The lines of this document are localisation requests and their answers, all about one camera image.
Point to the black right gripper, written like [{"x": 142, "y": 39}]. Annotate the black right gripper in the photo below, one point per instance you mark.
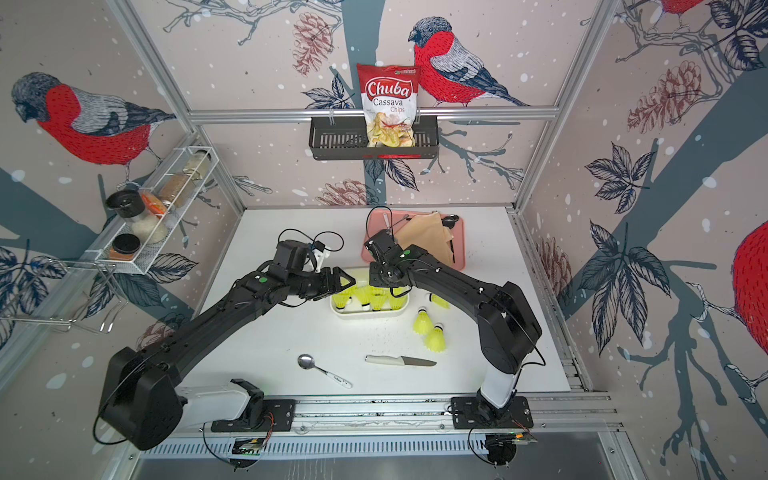
[{"x": 372, "y": 278}]

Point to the white wire wall shelf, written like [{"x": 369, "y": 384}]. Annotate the white wire wall shelf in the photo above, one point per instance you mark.
[{"x": 167, "y": 199}]

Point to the pink plastic tray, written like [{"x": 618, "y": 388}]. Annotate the pink plastic tray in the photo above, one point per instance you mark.
[{"x": 384, "y": 219}]

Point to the Chuba cassava chips bag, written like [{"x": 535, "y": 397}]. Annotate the Chuba cassava chips bag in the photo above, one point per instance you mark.
[{"x": 389, "y": 97}]

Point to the black lidded low jar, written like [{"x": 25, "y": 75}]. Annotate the black lidded low jar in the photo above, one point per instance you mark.
[{"x": 124, "y": 247}]

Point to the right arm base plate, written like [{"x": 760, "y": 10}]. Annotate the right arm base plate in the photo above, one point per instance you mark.
[{"x": 475, "y": 412}]

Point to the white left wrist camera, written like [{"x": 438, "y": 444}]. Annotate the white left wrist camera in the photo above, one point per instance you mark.
[{"x": 320, "y": 252}]

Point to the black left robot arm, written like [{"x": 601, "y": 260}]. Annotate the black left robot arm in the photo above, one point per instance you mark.
[{"x": 139, "y": 398}]

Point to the white handled knife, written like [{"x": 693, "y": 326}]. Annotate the white handled knife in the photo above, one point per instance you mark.
[{"x": 399, "y": 361}]

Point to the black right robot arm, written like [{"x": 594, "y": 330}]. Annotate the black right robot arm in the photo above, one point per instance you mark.
[{"x": 508, "y": 329}]

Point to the white plastic storage box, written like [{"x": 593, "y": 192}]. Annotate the white plastic storage box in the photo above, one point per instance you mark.
[{"x": 353, "y": 311}]

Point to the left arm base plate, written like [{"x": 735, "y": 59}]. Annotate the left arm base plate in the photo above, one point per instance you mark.
[{"x": 275, "y": 415}]

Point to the yellow shuttlecock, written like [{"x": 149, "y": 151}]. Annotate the yellow shuttlecock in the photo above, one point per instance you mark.
[
  {"x": 378, "y": 298},
  {"x": 422, "y": 324},
  {"x": 438, "y": 301},
  {"x": 397, "y": 298},
  {"x": 434, "y": 340},
  {"x": 342, "y": 299},
  {"x": 363, "y": 295}
]

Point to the black scissors on tray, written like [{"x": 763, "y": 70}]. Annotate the black scissors on tray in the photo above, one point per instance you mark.
[{"x": 450, "y": 221}]

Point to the black wall basket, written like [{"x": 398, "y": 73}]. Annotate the black wall basket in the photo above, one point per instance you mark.
[{"x": 345, "y": 138}]

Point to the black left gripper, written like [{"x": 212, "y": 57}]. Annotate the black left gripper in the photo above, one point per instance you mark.
[{"x": 329, "y": 288}]

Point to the beige folded cloth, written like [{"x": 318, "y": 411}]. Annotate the beige folded cloth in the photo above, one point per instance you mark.
[{"x": 428, "y": 233}]

